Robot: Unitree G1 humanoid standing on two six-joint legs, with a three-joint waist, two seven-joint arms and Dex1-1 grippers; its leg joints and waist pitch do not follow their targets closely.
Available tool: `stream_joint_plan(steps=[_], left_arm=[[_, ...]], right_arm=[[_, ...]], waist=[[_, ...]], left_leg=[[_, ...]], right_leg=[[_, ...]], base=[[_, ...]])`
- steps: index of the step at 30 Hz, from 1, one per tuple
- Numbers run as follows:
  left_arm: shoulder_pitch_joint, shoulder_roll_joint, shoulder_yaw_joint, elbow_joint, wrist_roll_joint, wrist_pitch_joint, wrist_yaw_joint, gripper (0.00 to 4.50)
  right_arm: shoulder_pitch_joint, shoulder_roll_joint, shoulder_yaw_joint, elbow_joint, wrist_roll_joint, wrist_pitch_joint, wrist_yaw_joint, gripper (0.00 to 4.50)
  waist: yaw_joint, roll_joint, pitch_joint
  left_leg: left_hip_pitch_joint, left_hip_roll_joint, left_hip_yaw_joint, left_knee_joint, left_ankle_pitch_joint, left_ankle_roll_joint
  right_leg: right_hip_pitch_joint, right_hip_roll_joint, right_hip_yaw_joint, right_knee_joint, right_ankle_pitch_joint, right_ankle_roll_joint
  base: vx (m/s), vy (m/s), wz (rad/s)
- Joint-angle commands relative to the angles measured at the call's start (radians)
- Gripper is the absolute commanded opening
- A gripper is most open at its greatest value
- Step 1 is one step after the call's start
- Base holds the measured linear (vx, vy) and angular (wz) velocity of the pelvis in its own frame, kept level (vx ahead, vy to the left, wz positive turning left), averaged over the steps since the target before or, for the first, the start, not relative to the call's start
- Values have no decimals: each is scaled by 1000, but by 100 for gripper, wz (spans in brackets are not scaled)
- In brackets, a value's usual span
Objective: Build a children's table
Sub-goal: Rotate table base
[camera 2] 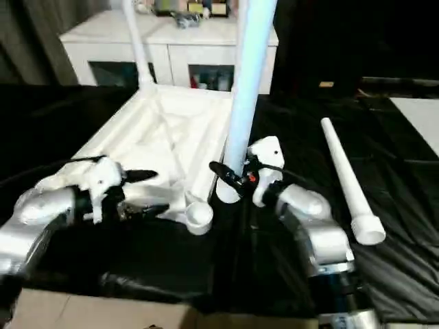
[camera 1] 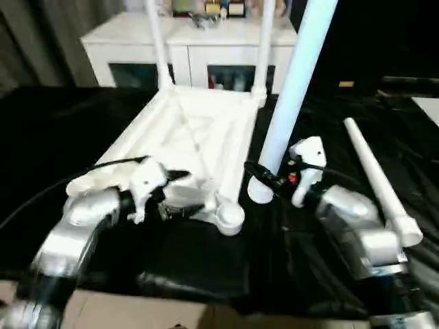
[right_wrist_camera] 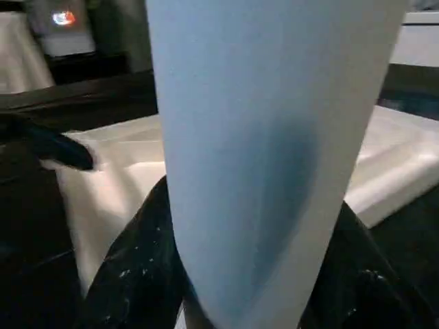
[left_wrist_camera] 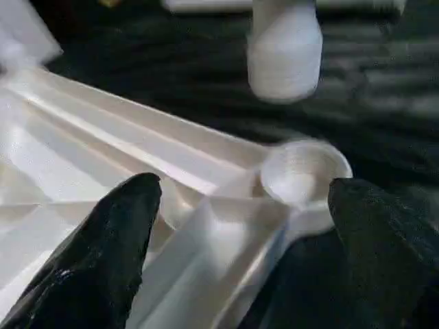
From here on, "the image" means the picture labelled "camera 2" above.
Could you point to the white plastic table leg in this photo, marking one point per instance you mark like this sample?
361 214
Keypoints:
346 178
137 41
250 68

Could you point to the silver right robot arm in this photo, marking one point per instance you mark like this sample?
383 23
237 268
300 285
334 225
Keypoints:
315 233

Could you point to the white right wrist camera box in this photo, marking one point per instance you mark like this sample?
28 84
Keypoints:
264 154

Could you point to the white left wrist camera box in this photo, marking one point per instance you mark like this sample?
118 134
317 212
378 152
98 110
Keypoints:
96 178

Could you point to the black work mat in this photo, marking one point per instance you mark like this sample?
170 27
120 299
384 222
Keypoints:
171 267

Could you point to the red bottle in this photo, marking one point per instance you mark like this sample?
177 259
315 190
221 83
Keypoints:
194 83

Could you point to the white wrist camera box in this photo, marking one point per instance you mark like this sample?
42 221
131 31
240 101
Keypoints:
96 178
264 154

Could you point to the small yellow box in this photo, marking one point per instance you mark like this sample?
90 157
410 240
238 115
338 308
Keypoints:
326 85

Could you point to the white side table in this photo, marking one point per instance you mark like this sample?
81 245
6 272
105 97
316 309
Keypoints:
422 116

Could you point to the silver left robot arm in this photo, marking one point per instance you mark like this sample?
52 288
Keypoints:
34 219

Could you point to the white cabinet with glass doors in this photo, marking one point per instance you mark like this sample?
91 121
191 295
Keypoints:
103 34

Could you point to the white plastic table top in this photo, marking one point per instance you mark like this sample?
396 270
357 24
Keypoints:
171 130

